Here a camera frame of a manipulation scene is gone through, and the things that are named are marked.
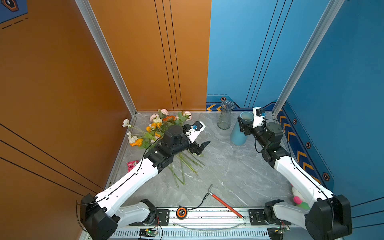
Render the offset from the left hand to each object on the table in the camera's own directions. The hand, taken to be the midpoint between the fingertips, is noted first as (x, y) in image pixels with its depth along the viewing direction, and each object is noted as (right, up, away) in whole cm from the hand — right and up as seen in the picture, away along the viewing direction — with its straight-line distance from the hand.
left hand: (202, 132), depth 70 cm
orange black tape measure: (-11, -40, +2) cm, 41 cm away
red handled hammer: (+15, -40, +5) cm, 43 cm away
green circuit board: (-26, -48, 0) cm, 55 cm away
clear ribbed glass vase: (+16, +7, +31) cm, 36 cm away
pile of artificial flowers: (-39, -6, +29) cm, 49 cm away
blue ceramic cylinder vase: (+21, -4, +13) cm, 25 cm away
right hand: (+22, +8, +6) cm, 24 cm away
